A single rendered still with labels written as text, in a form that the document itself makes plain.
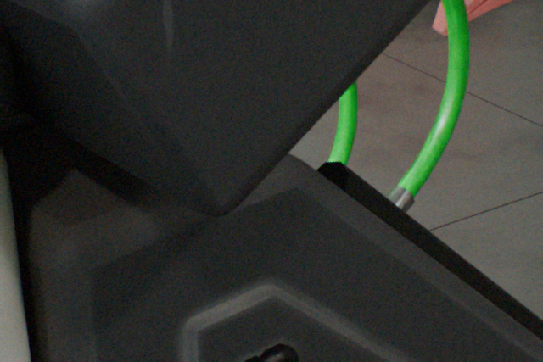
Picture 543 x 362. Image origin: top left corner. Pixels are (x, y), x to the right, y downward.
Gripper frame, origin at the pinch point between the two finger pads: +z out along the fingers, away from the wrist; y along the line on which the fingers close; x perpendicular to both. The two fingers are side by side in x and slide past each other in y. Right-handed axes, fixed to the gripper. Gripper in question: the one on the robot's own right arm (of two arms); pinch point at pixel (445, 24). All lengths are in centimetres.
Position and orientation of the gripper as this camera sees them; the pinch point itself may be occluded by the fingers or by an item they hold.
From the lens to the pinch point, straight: 91.8
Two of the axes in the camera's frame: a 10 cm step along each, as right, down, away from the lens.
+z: -6.2, 7.9, 0.4
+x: 4.5, 3.9, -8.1
